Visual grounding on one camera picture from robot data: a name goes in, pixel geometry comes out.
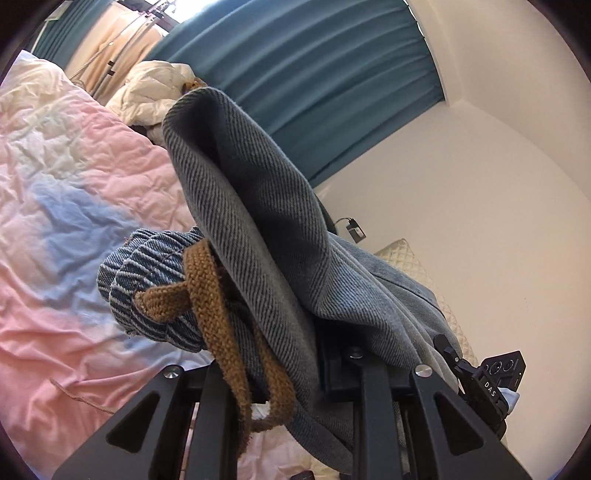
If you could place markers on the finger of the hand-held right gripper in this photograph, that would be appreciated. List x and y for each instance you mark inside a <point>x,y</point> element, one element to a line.
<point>445,346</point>

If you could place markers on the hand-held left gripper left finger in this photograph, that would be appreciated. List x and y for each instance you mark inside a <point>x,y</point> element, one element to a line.
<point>214,406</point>

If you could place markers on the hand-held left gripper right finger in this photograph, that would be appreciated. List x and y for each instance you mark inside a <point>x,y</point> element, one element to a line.
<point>374,406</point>

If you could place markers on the blue denim jeans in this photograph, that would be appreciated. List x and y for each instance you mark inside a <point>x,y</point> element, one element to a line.
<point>277,207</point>

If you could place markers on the pile of cream clothes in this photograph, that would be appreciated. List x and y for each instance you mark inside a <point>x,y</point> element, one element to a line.
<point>147,92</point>

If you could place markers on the cream quilted cushion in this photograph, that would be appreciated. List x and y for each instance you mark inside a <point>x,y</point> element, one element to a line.
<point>406,258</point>

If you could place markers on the pastel pink white quilt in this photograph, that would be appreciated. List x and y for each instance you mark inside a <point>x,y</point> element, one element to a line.
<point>69,207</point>

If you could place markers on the teal curtain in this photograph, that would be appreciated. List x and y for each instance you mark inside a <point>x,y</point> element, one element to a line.
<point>69,32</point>
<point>323,69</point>

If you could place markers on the mustard yellow garment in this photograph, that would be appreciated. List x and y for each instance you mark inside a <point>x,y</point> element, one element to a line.
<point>196,86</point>

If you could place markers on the beige hanging garment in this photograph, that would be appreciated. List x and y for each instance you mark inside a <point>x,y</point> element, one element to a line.
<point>129,41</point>

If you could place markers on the window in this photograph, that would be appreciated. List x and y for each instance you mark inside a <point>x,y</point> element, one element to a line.
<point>203,7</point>

